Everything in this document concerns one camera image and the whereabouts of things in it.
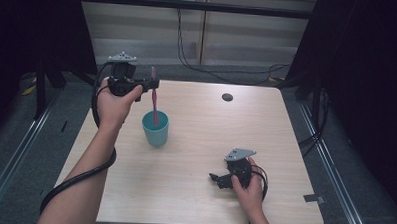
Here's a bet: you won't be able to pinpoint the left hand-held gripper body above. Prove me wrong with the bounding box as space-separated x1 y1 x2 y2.
105 50 147 103

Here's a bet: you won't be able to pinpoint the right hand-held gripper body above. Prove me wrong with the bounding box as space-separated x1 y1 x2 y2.
222 147 257 190

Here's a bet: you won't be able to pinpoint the pink toothbrush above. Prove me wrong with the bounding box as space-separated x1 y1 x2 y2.
148 65 162 128

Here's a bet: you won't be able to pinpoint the teal cup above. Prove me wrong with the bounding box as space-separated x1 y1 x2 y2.
140 109 171 148

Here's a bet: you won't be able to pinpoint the person's right hand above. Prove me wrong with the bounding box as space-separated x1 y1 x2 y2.
229 155 267 218

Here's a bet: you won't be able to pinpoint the person's left hand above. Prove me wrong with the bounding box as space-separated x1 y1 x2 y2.
95 75 145 134

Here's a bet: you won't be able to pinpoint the grey tape piece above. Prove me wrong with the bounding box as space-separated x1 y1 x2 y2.
302 193 326 204

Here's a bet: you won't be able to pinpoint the black metal stand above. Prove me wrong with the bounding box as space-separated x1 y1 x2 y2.
31 57 68 121

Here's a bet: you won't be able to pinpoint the black horizontal bar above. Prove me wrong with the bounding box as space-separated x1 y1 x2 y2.
77 0 317 21

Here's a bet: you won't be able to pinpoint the yellow tape piece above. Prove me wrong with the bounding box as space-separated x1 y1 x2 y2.
20 84 37 97

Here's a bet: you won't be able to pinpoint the black curtain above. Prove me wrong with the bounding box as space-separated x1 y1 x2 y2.
0 0 102 146
280 0 397 218

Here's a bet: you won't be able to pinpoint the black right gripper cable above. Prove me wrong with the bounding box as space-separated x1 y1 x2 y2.
248 164 270 202

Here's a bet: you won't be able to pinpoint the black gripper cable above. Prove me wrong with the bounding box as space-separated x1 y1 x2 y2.
39 60 121 218
248 164 270 202

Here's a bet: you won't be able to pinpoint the black wall cable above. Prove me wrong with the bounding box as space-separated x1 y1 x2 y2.
173 7 294 87

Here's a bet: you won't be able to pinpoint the black floor cables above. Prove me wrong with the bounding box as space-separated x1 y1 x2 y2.
297 89 332 159

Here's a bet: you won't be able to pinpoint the metal floor rail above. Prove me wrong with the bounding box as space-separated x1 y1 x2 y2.
294 100 375 224
0 84 61 219

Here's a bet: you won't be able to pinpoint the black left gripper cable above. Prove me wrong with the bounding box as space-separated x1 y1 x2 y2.
39 60 121 218

